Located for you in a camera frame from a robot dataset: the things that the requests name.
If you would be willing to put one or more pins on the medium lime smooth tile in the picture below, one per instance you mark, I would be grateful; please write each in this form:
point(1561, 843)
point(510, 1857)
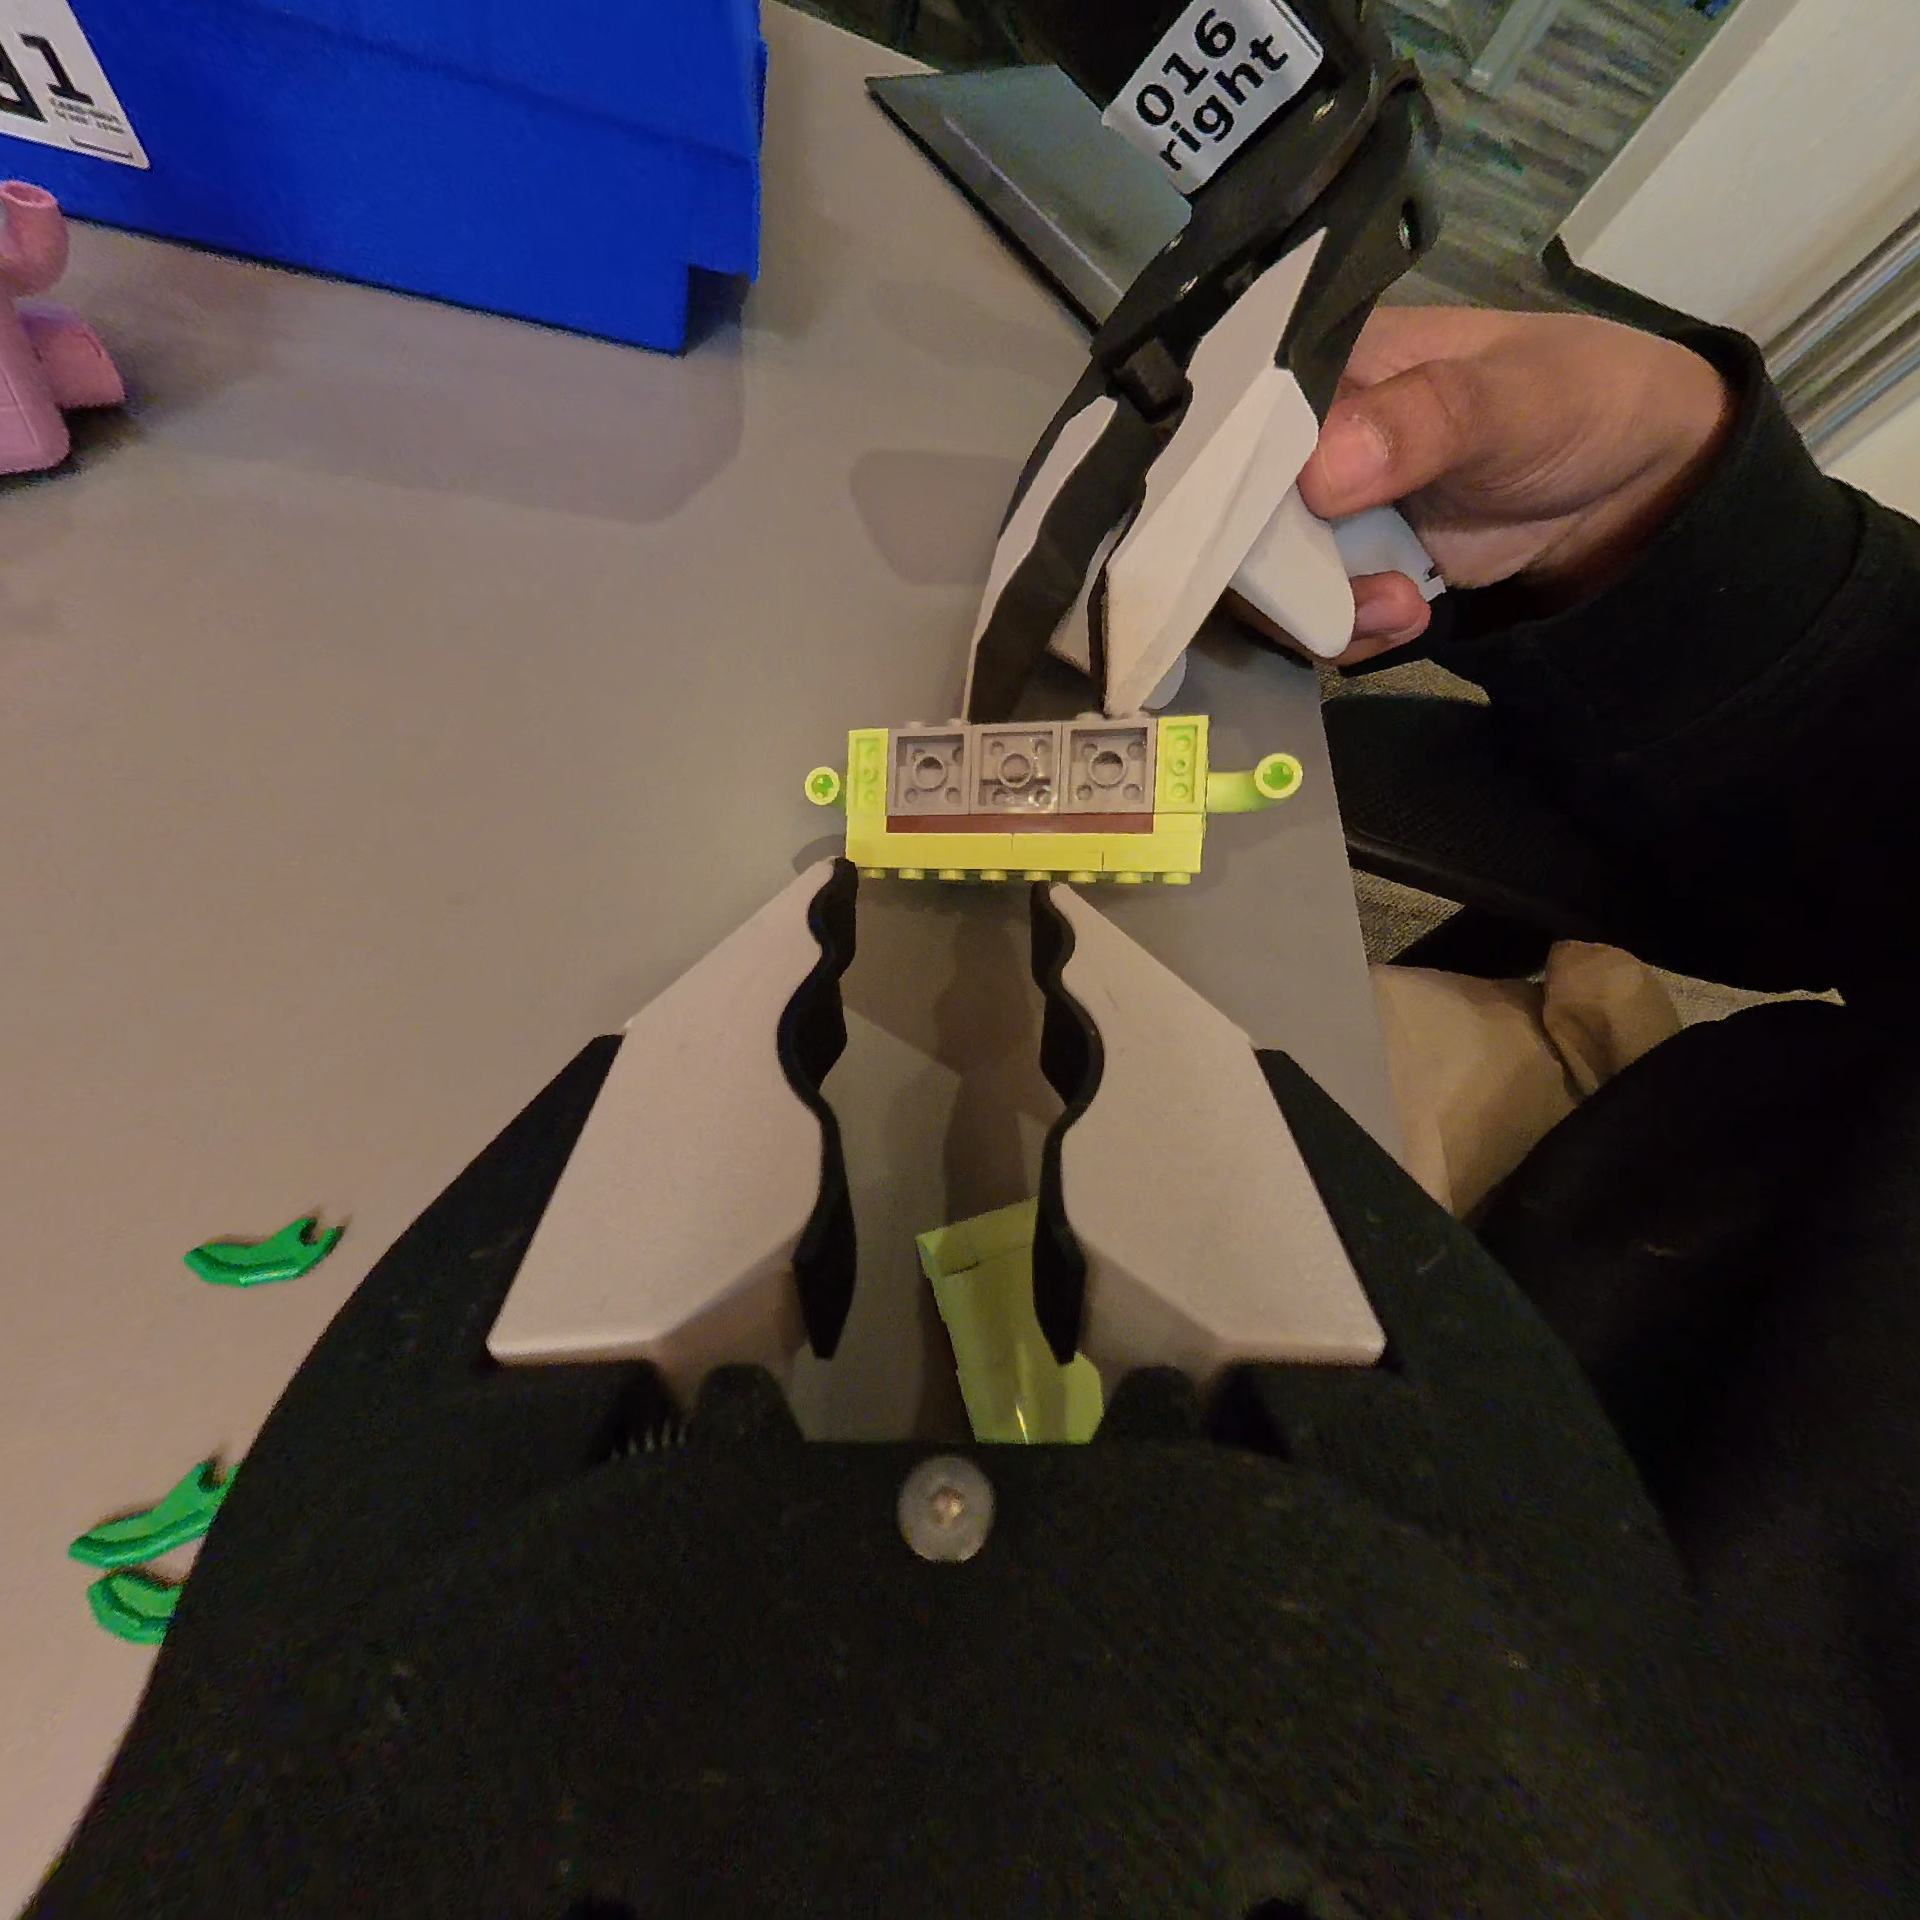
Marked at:
point(1027, 1371)

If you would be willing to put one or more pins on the white printed tag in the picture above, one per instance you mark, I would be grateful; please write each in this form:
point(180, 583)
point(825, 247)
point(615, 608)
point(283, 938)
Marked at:
point(67, 82)

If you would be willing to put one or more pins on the pink toy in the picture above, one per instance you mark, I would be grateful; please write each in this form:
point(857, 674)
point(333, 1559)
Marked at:
point(44, 360)

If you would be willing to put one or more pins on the blue plastic bin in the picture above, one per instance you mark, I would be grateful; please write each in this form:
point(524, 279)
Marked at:
point(451, 149)

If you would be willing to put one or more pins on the large lime brick assembly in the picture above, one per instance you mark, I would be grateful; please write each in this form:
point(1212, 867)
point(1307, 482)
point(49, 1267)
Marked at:
point(1021, 852)

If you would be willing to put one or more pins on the dark grey flat panel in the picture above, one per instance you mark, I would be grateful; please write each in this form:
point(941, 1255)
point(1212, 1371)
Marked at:
point(1036, 164)

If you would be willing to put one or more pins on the black office chair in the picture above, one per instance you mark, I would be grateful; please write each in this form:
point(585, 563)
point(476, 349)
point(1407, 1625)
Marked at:
point(1424, 839)

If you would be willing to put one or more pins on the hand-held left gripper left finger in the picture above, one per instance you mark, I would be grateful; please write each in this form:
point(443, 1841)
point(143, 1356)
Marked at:
point(662, 1200)

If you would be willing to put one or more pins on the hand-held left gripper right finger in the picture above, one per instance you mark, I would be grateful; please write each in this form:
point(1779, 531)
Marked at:
point(1215, 1200)

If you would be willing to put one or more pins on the person's right hand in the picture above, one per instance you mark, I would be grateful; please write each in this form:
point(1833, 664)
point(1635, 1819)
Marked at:
point(1545, 435)

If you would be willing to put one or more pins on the person's dark clothing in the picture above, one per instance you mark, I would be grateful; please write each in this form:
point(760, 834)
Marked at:
point(1725, 1349)

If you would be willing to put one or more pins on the scattered green leaf pieces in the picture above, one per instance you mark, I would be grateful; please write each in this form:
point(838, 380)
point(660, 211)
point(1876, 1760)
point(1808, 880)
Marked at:
point(247, 1259)

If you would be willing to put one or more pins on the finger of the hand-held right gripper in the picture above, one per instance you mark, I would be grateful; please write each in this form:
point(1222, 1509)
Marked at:
point(1014, 556)
point(1215, 481)

